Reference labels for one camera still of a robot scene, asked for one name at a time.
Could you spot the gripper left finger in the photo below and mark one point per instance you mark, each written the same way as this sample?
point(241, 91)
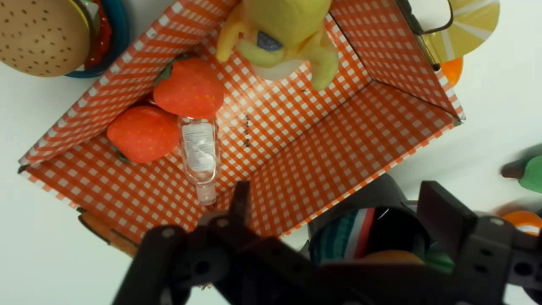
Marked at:
point(178, 262)

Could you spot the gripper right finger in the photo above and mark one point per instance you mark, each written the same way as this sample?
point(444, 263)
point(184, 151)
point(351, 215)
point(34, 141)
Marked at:
point(491, 254)

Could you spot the green toy piece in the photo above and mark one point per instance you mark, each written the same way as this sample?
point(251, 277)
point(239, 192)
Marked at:
point(440, 262)

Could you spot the orange carrot toy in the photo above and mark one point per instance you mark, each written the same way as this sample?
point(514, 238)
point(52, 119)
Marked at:
point(106, 231)

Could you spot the green toy with brown stem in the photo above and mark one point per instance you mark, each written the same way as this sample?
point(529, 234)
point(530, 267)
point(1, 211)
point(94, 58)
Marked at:
point(531, 173)

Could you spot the orange round toy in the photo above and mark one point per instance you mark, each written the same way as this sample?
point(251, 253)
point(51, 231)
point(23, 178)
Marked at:
point(394, 256)

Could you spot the black pot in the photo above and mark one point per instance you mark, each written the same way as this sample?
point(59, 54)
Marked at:
point(379, 192)

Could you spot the red strawberry toy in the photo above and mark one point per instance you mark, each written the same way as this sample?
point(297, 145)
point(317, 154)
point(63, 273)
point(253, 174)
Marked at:
point(190, 89)
point(144, 133)

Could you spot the orange slice toy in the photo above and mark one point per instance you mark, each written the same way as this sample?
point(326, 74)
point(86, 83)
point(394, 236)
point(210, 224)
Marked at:
point(452, 71)

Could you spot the orange checkered basket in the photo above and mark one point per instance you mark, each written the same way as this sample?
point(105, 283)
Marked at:
point(322, 135)

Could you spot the yellow lemon slice toy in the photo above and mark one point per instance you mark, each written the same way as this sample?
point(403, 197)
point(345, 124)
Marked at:
point(470, 25)

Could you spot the yellow plush toy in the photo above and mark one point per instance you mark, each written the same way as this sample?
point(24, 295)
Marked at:
point(288, 25)

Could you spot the burger toy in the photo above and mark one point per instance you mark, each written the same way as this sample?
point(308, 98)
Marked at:
point(42, 36)

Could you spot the clear plastic bottle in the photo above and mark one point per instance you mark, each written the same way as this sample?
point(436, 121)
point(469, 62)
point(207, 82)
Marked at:
point(199, 148)

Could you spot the striped cloth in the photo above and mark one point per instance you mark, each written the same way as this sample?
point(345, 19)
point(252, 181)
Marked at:
point(343, 235)

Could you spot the blue bowl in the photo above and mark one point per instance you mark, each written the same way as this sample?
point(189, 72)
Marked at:
point(120, 29)

